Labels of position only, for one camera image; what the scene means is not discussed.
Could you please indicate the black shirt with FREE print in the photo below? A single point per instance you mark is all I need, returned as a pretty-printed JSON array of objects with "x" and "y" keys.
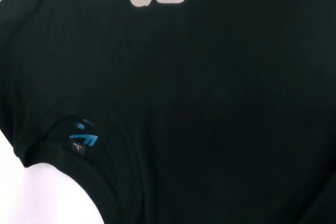
[{"x": 210, "y": 90}]

